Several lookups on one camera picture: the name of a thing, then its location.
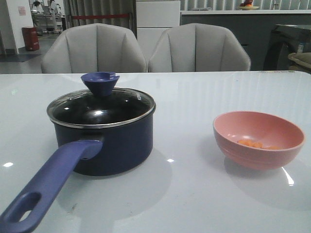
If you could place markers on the fruit plate on counter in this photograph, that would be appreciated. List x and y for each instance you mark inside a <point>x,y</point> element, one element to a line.
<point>247,5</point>

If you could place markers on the left grey upholstered chair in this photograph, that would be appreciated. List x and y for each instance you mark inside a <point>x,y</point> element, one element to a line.
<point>92,48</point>

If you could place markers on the grey upholstered chair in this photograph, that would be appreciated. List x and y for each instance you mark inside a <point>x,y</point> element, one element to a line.
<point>92,48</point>
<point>198,47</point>

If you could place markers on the orange ham slices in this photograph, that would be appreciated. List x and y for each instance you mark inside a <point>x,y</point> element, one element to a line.
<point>258,145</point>

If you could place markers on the right grey upholstered chair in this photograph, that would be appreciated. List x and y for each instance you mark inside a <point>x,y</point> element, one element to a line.
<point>198,47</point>

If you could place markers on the beige cushion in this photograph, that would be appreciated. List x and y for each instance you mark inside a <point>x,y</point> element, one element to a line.
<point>300,62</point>

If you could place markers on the glass pot lid blue knob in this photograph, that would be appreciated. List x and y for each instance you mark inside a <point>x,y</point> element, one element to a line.
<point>101,105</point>

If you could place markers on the grey counter with white top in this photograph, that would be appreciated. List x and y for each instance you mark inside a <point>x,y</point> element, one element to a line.
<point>251,27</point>

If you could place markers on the pink bowl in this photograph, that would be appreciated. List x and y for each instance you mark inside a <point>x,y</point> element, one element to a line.
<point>268,129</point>

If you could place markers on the red bin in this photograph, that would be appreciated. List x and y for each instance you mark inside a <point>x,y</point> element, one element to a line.
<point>30,38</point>

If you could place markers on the dark metal appliance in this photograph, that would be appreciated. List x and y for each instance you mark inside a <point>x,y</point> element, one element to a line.
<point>284,40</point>

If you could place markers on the dark blue saucepan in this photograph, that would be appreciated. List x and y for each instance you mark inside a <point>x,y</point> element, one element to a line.
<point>92,152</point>

